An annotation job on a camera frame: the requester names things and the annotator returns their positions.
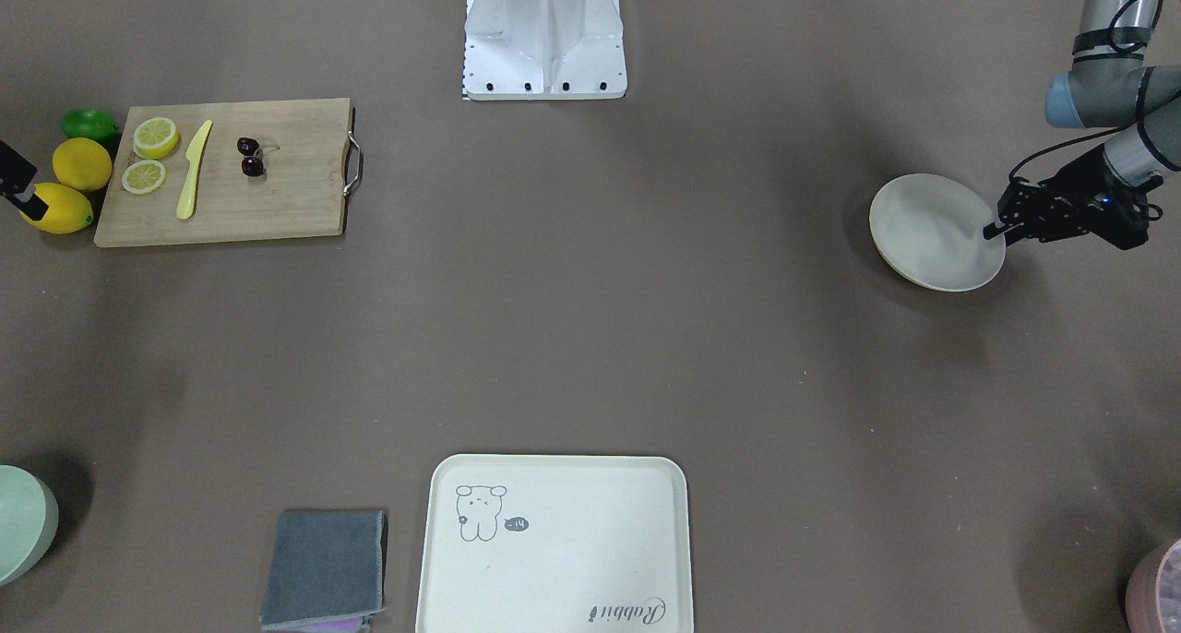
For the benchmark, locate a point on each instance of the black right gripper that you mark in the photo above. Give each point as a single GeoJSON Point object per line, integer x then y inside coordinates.
{"type": "Point", "coordinates": [13, 169]}

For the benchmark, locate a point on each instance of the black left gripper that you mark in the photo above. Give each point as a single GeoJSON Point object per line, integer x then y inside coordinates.
{"type": "Point", "coordinates": [1078, 184]}

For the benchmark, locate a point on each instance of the beige round plate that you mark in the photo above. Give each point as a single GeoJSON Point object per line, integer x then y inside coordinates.
{"type": "Point", "coordinates": [930, 230]}

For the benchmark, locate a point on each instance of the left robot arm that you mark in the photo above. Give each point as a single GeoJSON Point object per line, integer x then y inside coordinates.
{"type": "Point", "coordinates": [1130, 109]}

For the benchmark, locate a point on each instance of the dark red cherry lower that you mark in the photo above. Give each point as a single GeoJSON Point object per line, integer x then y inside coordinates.
{"type": "Point", "coordinates": [248, 147]}

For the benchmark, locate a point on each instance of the dark red cherry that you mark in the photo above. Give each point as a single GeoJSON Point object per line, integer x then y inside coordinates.
{"type": "Point", "coordinates": [253, 166]}
{"type": "Point", "coordinates": [248, 147]}

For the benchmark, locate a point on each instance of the dark red cherry upper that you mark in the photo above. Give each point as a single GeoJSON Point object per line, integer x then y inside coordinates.
{"type": "Point", "coordinates": [253, 166]}

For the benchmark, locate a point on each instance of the cream rabbit tray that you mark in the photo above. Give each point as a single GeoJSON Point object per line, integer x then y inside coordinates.
{"type": "Point", "coordinates": [556, 543]}

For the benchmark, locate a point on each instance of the yellow lemon far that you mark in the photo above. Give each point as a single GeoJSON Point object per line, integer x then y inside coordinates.
{"type": "Point", "coordinates": [69, 210]}

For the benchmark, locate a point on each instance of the yellow lemon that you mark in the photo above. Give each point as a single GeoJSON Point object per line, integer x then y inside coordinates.
{"type": "Point", "coordinates": [69, 210]}
{"type": "Point", "coordinates": [83, 164]}

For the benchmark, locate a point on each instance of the yellow lemon near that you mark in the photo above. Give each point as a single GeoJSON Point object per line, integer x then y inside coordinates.
{"type": "Point", "coordinates": [83, 164]}

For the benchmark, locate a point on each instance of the green lime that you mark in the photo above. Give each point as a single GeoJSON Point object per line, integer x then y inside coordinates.
{"type": "Point", "coordinates": [90, 123]}

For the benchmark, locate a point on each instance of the lemon slice upper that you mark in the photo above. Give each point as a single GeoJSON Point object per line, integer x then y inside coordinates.
{"type": "Point", "coordinates": [143, 177]}

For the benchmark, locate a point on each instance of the lemon slice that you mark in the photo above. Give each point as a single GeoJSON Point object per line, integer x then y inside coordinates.
{"type": "Point", "coordinates": [156, 138]}
{"type": "Point", "coordinates": [143, 177]}

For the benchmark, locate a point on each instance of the lemon slice lower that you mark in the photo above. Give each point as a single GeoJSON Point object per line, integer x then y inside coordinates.
{"type": "Point", "coordinates": [156, 138]}

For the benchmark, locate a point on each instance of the yellow plastic knife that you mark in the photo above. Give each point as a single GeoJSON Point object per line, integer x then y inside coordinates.
{"type": "Point", "coordinates": [186, 204]}

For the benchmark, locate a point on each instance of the bamboo cutting board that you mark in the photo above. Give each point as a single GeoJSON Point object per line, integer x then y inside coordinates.
{"type": "Point", "coordinates": [312, 161]}

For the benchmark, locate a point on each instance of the mint green bowl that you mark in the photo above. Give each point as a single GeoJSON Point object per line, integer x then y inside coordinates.
{"type": "Point", "coordinates": [29, 519]}

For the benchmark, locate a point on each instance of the grey folded cloth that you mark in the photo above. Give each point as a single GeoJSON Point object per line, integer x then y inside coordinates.
{"type": "Point", "coordinates": [325, 563]}

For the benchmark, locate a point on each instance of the purple cloth under grey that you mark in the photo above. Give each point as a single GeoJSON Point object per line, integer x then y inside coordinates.
{"type": "Point", "coordinates": [361, 623]}

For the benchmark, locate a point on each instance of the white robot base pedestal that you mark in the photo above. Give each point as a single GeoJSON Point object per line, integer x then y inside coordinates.
{"type": "Point", "coordinates": [543, 50]}

